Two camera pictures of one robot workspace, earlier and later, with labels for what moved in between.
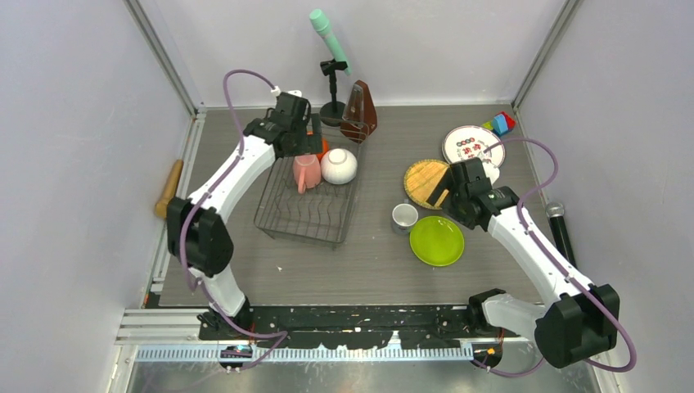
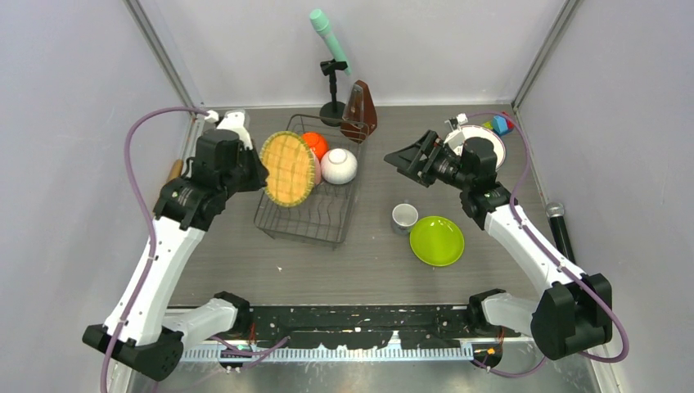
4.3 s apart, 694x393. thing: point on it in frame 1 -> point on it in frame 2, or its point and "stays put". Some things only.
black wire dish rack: (319, 215) stays put
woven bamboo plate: (421, 179) -> (289, 160)
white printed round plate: (470, 142) stays put
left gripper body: (305, 143) -> (246, 176)
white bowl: (339, 166) stays put
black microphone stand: (332, 112) stays put
